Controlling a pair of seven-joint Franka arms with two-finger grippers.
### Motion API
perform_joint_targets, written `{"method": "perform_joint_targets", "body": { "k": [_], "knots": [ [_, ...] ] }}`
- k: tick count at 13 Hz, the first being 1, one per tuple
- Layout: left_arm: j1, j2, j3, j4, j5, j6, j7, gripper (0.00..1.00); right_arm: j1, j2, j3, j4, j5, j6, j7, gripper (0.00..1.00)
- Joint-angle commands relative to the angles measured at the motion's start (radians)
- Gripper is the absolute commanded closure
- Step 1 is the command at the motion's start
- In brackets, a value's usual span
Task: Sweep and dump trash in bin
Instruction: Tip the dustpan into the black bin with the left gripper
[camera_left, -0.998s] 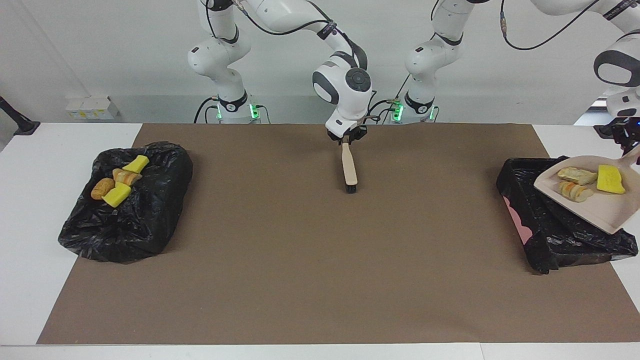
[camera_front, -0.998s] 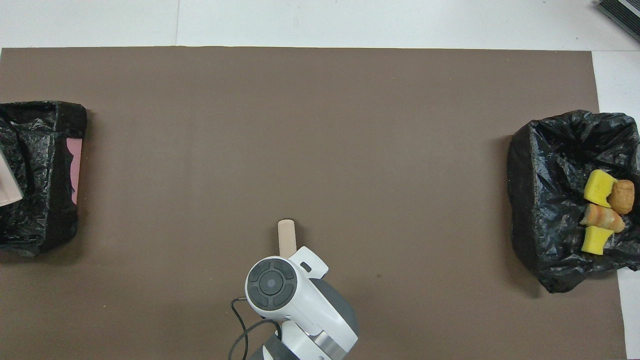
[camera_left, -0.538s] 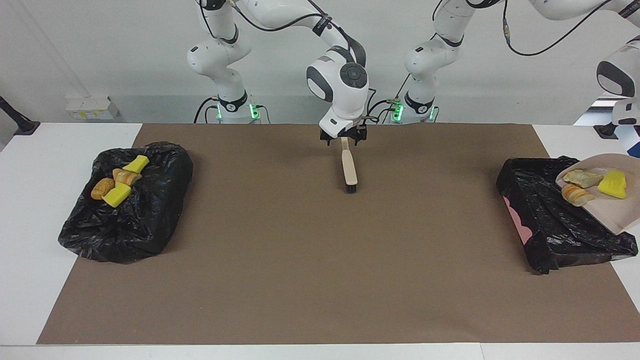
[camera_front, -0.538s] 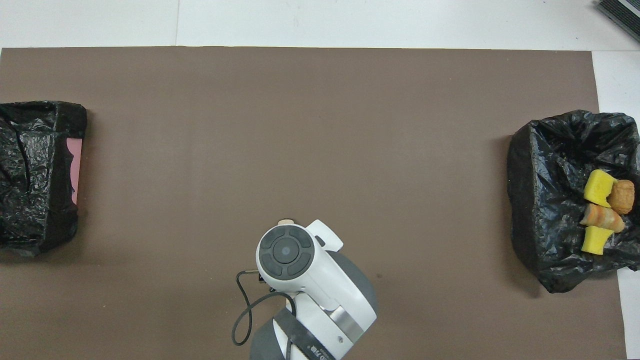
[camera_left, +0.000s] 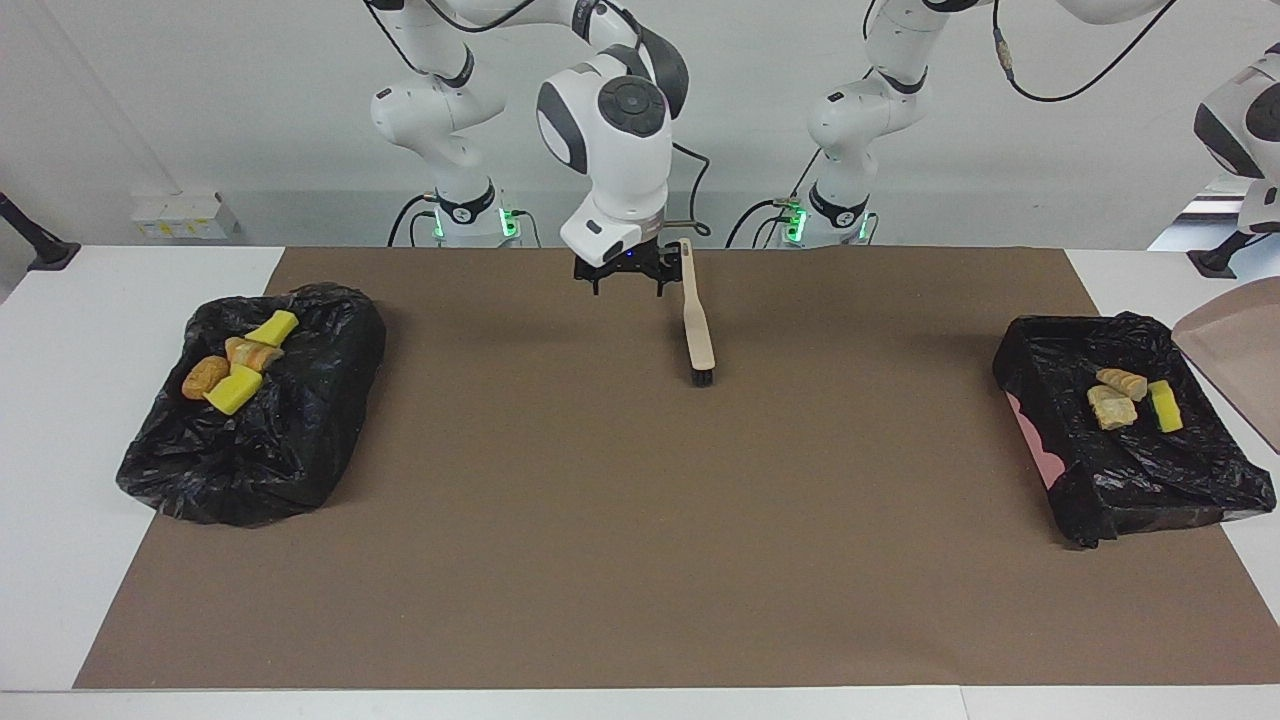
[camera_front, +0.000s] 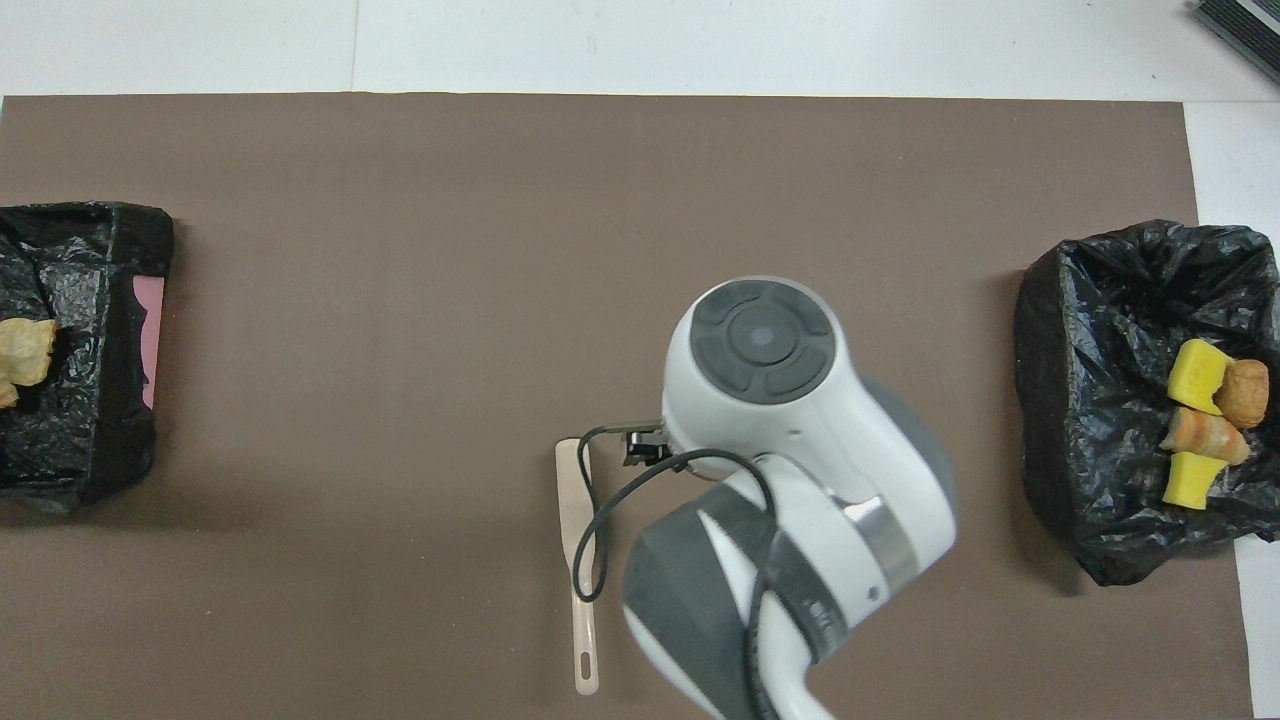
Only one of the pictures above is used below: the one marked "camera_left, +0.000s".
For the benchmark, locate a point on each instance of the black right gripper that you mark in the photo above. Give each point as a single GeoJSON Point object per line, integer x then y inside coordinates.
{"type": "Point", "coordinates": [628, 265]}

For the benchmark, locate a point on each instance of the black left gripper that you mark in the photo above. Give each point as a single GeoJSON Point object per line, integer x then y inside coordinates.
{"type": "Point", "coordinates": [1262, 195]}

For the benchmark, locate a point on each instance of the beige hand brush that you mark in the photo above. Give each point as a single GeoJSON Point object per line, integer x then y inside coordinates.
{"type": "Point", "coordinates": [697, 330]}

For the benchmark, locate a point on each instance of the beige plastic dustpan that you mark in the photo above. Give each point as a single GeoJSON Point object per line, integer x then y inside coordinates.
{"type": "Point", "coordinates": [1240, 350]}

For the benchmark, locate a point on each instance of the yellow sponge wedge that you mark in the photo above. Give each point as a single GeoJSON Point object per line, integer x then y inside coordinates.
{"type": "Point", "coordinates": [1165, 406]}

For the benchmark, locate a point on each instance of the pale round snack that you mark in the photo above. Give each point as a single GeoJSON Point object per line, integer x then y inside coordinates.
{"type": "Point", "coordinates": [1112, 409]}

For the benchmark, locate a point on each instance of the yellow waisted sponge piece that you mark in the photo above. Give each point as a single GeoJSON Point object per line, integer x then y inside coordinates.
{"type": "Point", "coordinates": [272, 328]}

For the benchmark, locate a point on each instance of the striped orange bread piece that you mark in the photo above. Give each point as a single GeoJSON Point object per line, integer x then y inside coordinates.
{"type": "Point", "coordinates": [255, 355]}

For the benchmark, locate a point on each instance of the yellow notched sponge block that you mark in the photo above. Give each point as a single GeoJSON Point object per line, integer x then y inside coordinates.
{"type": "Point", "coordinates": [235, 390]}

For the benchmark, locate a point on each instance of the brown bread roll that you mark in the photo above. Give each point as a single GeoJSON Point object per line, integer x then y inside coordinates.
{"type": "Point", "coordinates": [205, 377]}

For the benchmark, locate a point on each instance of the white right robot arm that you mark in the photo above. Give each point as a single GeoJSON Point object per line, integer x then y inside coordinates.
{"type": "Point", "coordinates": [620, 160]}

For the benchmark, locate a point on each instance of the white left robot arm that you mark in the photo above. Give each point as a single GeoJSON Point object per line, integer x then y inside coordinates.
{"type": "Point", "coordinates": [870, 110]}

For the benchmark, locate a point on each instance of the black trash bag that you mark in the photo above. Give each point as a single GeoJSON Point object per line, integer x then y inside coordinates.
{"type": "Point", "coordinates": [1130, 470]}
{"type": "Point", "coordinates": [280, 450]}

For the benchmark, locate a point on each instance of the pink bin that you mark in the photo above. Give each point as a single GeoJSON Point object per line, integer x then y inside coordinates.
{"type": "Point", "coordinates": [1040, 455]}

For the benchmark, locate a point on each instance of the silver window panel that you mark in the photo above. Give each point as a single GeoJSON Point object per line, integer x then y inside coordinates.
{"type": "Point", "coordinates": [1200, 210]}

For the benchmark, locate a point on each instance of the black stand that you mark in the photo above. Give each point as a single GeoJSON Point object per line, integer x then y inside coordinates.
{"type": "Point", "coordinates": [1215, 262]}
{"type": "Point", "coordinates": [45, 250]}

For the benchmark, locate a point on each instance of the brown table mat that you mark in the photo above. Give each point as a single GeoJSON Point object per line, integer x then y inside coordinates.
{"type": "Point", "coordinates": [600, 600]}

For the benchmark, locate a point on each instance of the white wall power strip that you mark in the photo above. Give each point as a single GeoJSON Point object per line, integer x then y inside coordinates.
{"type": "Point", "coordinates": [180, 218]}

